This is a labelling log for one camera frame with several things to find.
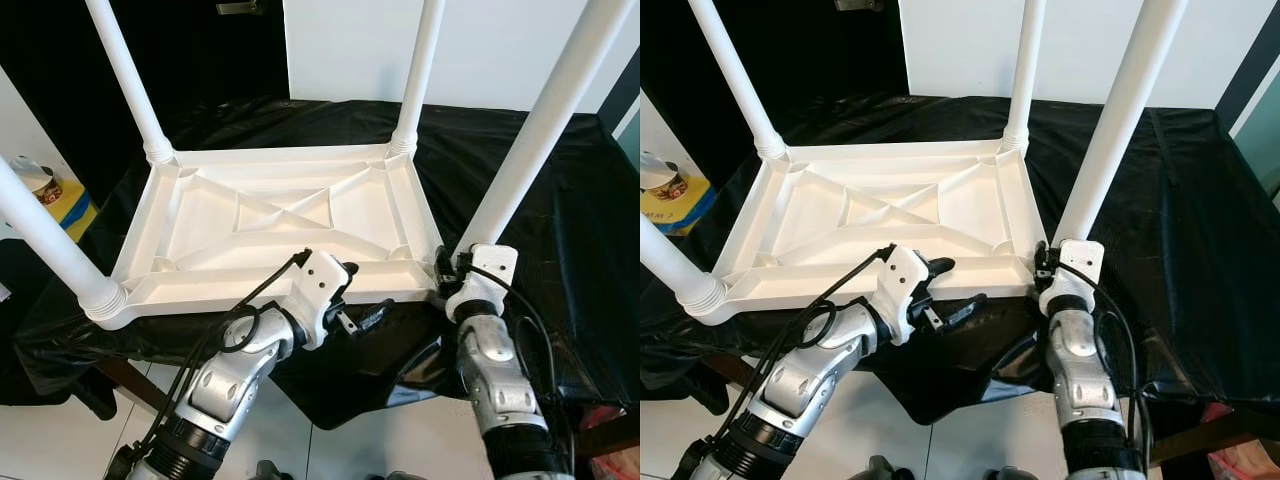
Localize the brown wooden table beam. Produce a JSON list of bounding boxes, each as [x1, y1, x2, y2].
[[575, 410, 641, 456], [100, 360, 171, 416], [1150, 405, 1280, 466], [700, 355, 761, 396]]

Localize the white plastic table leg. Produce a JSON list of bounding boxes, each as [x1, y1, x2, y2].
[[640, 215, 729, 319], [390, 0, 448, 159], [0, 155, 129, 326], [1000, 0, 1048, 156], [688, 0, 791, 163], [452, 0, 636, 263], [85, 0, 176, 166], [1052, 0, 1191, 249]]

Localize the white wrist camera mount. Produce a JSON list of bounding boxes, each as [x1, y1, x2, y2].
[[1038, 238, 1106, 316], [445, 243, 519, 321], [875, 245, 936, 346], [290, 250, 356, 351]]

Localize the red patterned bag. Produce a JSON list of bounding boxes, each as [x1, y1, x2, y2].
[[1205, 405, 1280, 480], [590, 405, 641, 480]]

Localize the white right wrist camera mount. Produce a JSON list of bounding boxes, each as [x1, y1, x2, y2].
[[1038, 238, 1106, 316], [445, 243, 519, 321]]

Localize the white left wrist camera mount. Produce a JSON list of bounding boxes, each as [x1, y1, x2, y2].
[[875, 245, 936, 346], [290, 250, 356, 351]]

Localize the dark grey vertical post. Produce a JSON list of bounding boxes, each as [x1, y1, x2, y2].
[[1215, 0, 1280, 121], [600, 50, 641, 131]]

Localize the yellow and blue box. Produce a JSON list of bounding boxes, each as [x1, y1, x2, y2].
[[40, 180, 99, 241], [640, 175, 716, 236]]

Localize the black plastic table cover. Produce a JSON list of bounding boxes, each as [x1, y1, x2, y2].
[[640, 92, 1280, 426], [15, 95, 641, 431]]

